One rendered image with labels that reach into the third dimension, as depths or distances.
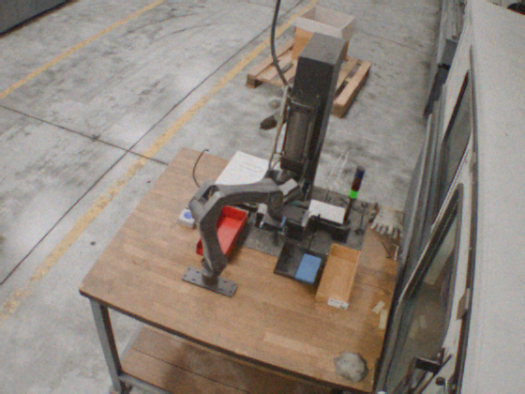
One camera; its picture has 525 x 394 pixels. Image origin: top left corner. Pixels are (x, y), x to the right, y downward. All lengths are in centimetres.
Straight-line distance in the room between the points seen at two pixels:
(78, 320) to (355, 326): 165
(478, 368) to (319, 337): 98
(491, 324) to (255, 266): 118
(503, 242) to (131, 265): 134
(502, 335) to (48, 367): 231
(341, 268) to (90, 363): 145
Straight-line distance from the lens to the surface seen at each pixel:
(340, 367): 170
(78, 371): 270
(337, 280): 194
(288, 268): 191
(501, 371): 90
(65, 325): 287
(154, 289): 183
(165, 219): 208
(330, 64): 171
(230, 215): 208
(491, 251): 110
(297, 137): 177
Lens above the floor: 234
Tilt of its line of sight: 41 degrees down
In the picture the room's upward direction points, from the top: 9 degrees clockwise
